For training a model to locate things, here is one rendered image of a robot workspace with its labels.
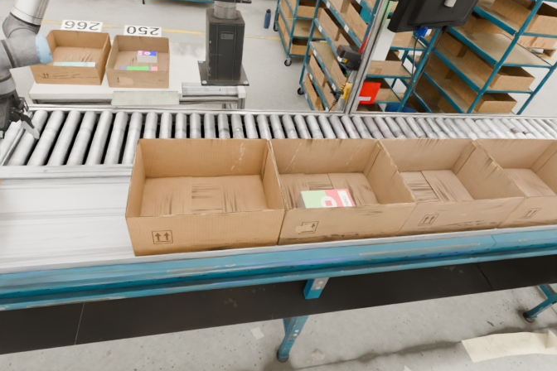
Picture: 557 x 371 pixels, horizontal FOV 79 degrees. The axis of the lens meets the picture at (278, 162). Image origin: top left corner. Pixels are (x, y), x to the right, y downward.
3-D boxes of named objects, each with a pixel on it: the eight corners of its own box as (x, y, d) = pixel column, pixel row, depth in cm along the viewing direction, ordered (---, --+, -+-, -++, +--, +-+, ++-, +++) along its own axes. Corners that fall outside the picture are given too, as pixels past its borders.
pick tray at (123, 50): (170, 54, 200) (169, 37, 193) (169, 89, 173) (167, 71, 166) (118, 51, 192) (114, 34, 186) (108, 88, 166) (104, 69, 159)
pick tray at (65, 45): (113, 50, 193) (109, 32, 186) (101, 85, 166) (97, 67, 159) (56, 46, 186) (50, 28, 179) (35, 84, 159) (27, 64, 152)
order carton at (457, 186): (450, 170, 139) (472, 137, 127) (496, 229, 118) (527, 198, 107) (362, 171, 129) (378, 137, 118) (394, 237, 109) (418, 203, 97)
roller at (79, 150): (99, 116, 156) (95, 108, 153) (72, 204, 120) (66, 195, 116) (88, 118, 156) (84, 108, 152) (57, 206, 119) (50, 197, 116)
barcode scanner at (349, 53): (331, 61, 169) (339, 41, 162) (351, 65, 173) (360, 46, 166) (334, 68, 164) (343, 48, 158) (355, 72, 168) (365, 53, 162)
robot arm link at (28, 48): (40, 26, 115) (-4, 31, 109) (50, 40, 110) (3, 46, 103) (48, 51, 122) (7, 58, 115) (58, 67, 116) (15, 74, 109)
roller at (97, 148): (105, 106, 153) (99, 113, 155) (79, 193, 117) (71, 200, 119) (115, 113, 156) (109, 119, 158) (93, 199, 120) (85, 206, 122)
